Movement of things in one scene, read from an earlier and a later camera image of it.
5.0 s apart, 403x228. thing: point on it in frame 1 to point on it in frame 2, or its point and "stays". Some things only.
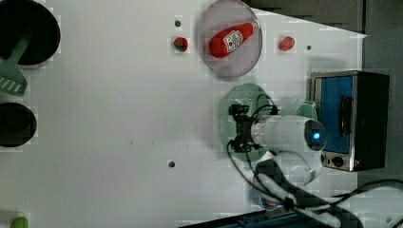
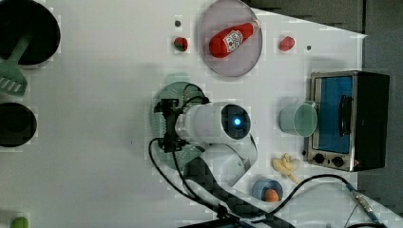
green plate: x=259 y=103 to x=181 y=88
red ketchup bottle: x=227 y=40 stays
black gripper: x=244 y=142 to x=171 y=142
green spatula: x=11 y=79 stays
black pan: x=31 y=19 stays
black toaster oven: x=353 y=106 stays
